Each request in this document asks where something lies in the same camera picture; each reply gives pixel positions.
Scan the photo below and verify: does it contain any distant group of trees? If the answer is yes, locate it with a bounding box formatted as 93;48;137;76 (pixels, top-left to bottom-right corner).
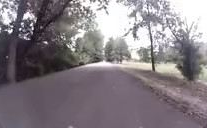
104;36;132;64

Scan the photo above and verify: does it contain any grey asphalt path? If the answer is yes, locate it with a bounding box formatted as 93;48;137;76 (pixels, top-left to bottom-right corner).
0;61;205;128

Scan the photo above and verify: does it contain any tall thin-trunked tree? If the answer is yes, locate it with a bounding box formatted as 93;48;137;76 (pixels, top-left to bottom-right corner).
119;0;174;73

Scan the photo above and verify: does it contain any dense wood of trees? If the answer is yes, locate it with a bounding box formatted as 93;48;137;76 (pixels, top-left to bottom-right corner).
0;0;106;86

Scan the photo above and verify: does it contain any leaf-strewn dirt verge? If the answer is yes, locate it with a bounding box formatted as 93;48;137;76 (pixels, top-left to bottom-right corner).
119;63;207;128

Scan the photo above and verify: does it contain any dark bushy small tree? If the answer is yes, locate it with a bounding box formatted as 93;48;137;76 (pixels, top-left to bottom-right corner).
169;18;206;82

